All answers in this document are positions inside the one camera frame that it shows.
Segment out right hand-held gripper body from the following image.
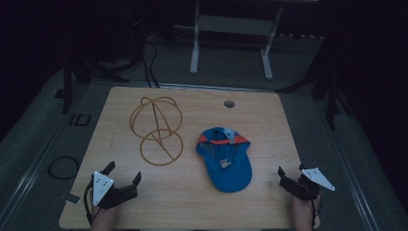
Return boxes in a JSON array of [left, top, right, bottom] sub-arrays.
[[278, 167, 337, 202]]

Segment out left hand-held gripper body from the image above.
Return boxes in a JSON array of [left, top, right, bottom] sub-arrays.
[[91, 171, 140, 211]]

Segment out golden wire hat stand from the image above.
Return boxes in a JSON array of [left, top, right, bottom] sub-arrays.
[[129, 96, 185, 167]]

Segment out blue baseball cap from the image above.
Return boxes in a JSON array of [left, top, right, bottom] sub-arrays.
[[195, 126, 253, 193]]

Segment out person's right hand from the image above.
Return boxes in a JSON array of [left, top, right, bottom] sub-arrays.
[[291, 194, 322, 231]]

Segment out person's left hand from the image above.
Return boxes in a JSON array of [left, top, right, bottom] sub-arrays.
[[90, 205, 119, 231]]

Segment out black metal stand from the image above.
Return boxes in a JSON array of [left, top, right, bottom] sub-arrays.
[[54, 47, 131, 116], [274, 38, 354, 131]]

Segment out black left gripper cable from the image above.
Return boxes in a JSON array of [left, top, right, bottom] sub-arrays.
[[83, 182, 103, 227]]

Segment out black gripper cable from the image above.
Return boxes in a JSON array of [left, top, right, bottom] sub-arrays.
[[83, 182, 103, 227], [310, 192, 323, 229]]

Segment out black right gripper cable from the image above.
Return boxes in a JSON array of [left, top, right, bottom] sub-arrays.
[[310, 192, 323, 229]]

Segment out black looped floor cable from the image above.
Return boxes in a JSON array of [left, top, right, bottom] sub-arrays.
[[47, 155, 81, 180]]

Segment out black floor cables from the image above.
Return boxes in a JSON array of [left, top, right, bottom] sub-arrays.
[[140, 38, 161, 89]]

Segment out white metal desk frame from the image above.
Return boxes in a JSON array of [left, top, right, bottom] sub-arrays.
[[174, 0, 285, 81]]

